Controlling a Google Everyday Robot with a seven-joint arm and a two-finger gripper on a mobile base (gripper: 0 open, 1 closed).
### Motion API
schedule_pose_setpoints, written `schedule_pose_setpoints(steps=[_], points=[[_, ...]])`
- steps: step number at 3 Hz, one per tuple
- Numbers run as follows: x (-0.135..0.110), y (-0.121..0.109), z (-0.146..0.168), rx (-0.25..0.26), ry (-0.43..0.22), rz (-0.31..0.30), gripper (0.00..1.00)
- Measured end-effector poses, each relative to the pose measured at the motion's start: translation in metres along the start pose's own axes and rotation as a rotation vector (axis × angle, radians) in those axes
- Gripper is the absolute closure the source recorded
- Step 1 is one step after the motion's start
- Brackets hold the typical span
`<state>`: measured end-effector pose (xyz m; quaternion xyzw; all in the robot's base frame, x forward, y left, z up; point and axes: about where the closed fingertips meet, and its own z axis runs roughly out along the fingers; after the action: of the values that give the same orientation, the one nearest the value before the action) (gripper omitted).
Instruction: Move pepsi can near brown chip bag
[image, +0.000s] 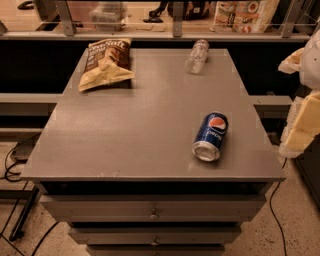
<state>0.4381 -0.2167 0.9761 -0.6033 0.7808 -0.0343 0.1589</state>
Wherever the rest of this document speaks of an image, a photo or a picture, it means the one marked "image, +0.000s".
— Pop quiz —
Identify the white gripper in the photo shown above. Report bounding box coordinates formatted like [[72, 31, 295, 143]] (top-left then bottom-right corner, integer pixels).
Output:
[[278, 30, 320, 158]]

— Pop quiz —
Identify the blue pepsi can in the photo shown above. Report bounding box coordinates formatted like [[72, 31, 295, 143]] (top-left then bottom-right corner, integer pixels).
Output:
[[192, 112, 228, 162]]

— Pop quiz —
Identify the colourful snack bag on shelf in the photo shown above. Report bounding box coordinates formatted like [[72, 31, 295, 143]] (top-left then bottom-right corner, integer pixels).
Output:
[[210, 0, 280, 33]]

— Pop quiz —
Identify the brown chip bag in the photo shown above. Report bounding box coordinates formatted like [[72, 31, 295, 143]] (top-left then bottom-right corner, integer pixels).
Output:
[[78, 38, 135, 92]]

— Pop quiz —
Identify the clear plastic water bottle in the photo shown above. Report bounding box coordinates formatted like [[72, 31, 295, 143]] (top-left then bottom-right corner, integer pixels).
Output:
[[185, 39, 209, 74]]

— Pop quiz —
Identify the top drawer knob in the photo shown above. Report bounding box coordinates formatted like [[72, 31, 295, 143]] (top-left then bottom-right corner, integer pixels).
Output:
[[149, 208, 159, 220]]

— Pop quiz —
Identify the drawer knob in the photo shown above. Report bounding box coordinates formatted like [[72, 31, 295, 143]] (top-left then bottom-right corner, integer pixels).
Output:
[[150, 236, 159, 246], [149, 208, 159, 220]]

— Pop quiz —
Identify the grey drawer cabinet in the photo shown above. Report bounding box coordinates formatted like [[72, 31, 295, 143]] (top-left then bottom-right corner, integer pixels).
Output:
[[22, 49, 284, 256]]

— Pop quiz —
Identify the clear plastic container on shelf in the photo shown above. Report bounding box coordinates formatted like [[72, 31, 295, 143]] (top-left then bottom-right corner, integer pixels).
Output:
[[89, 1, 127, 32]]

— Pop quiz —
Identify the grey power adapter box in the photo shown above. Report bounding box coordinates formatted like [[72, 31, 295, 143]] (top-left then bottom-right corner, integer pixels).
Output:
[[10, 134, 39, 161]]

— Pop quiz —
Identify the black cable right floor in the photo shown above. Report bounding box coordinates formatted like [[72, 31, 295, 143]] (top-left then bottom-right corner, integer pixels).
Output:
[[268, 157, 289, 256]]

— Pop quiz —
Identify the metal shelf rail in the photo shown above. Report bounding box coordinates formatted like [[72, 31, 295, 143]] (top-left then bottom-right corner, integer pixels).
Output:
[[0, 0, 320, 42]]

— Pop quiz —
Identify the black cables left floor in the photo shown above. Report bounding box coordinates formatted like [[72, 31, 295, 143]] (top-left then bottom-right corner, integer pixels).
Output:
[[0, 133, 61, 256]]

